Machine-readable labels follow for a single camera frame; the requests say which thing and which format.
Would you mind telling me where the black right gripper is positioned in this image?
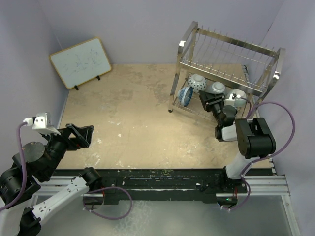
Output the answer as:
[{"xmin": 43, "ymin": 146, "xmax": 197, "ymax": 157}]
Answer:
[{"xmin": 199, "ymin": 90, "xmax": 226, "ymax": 126}]

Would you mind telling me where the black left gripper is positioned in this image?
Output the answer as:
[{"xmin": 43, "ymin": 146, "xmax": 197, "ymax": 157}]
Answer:
[{"xmin": 41, "ymin": 122, "xmax": 94, "ymax": 178}]

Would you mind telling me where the grey hexagon red-rim bowl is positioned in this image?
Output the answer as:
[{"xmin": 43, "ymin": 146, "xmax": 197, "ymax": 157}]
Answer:
[{"xmin": 204, "ymin": 82, "xmax": 225, "ymax": 94}]

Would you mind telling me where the dark blue patterned bowl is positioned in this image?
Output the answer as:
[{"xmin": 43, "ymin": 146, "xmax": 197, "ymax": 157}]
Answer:
[{"xmin": 188, "ymin": 74, "xmax": 207, "ymax": 92}]

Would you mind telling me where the blue floral rim bowl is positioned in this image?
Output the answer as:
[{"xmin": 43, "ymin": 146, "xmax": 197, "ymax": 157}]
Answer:
[{"xmin": 177, "ymin": 86, "xmax": 193, "ymax": 107}]

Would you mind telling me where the mint green bowl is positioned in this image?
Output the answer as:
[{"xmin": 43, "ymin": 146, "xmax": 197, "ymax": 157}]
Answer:
[{"xmin": 224, "ymin": 89, "xmax": 247, "ymax": 108}]

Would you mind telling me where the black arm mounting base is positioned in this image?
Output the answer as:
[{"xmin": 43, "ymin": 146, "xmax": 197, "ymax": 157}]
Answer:
[{"xmin": 81, "ymin": 167, "xmax": 247, "ymax": 205}]

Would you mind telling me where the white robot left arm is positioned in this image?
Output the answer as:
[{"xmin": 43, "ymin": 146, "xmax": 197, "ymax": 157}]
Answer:
[{"xmin": 0, "ymin": 122, "xmax": 101, "ymax": 236}]

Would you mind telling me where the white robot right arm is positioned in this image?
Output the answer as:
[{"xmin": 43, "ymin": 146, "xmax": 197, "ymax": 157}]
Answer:
[{"xmin": 199, "ymin": 91, "xmax": 276, "ymax": 192}]

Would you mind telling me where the steel dish rack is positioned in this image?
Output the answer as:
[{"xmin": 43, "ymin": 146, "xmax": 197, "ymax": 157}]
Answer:
[{"xmin": 168, "ymin": 21, "xmax": 286, "ymax": 120}]

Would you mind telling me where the yellow framed whiteboard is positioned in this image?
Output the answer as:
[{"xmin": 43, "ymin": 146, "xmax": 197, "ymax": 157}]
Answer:
[{"xmin": 49, "ymin": 37, "xmax": 112, "ymax": 89}]

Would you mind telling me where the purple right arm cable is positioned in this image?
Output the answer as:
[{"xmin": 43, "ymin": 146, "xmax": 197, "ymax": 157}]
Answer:
[{"xmin": 240, "ymin": 97, "xmax": 296, "ymax": 177}]

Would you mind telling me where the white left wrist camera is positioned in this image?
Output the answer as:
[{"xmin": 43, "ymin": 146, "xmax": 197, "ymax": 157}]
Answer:
[{"xmin": 23, "ymin": 112, "xmax": 61, "ymax": 135}]

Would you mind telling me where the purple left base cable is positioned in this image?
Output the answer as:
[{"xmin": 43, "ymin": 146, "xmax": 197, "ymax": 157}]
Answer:
[{"xmin": 82, "ymin": 185, "xmax": 133, "ymax": 220}]

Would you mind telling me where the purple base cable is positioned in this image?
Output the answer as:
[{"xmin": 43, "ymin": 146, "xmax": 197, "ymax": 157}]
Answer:
[
  {"xmin": 82, "ymin": 185, "xmax": 133, "ymax": 220},
  {"xmin": 220, "ymin": 179, "xmax": 251, "ymax": 212}
]

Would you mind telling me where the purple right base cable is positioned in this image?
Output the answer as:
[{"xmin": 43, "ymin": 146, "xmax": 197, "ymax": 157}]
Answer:
[{"xmin": 220, "ymin": 179, "xmax": 251, "ymax": 212}]

